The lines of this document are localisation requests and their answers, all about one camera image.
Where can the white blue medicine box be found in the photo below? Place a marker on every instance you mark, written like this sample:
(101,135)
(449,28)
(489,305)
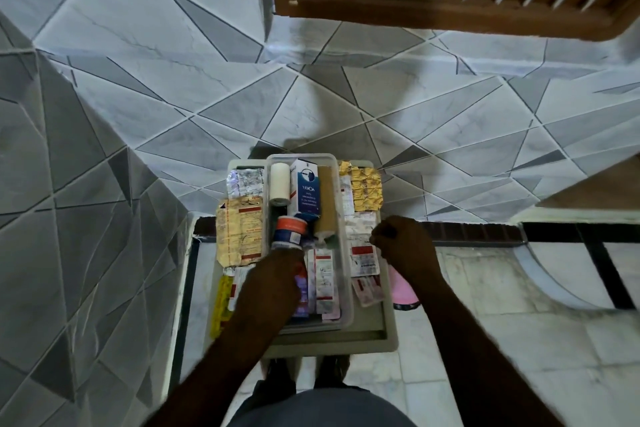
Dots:
(306,189)

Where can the clear plastic first aid box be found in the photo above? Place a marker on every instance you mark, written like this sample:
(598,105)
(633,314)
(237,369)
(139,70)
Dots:
(345,291)

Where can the grey shorts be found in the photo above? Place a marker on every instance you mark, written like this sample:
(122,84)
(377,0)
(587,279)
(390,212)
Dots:
(320,409)

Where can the person's left hand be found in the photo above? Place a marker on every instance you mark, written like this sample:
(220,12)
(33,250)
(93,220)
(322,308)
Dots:
(272,286)

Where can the pink lidded trash bin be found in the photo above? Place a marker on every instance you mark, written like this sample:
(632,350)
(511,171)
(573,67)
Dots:
(402,294)

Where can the person's right hand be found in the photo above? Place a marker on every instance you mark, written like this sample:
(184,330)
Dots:
(407,246)

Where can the person's right forearm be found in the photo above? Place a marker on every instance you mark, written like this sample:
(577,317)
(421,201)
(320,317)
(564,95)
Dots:
(480,356)

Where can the white bandage roll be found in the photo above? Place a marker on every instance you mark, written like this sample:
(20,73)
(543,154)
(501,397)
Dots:
(280,184)

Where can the white plastic drawer cabinet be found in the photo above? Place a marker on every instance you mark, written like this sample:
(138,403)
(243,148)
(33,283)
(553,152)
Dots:
(375,331)

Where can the gold foil tablet strips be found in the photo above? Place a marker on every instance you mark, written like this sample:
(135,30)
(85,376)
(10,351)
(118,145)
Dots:
(365,186)

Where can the yellow sachet pack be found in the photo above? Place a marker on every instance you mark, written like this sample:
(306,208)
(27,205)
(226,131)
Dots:
(222,306)

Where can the beige bandage roll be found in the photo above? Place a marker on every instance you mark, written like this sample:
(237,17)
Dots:
(326,201)

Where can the beige tablet strip pack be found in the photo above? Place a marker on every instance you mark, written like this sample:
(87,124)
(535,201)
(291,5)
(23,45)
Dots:
(240,231)

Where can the white red-blue label medicine bottle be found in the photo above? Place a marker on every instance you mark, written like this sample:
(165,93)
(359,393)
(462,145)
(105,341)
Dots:
(289,234)

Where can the person's left forearm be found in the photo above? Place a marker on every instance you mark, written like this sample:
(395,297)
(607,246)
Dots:
(220,371)

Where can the dark shoe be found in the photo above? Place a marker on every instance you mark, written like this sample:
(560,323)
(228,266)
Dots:
(332,370)
(282,371)

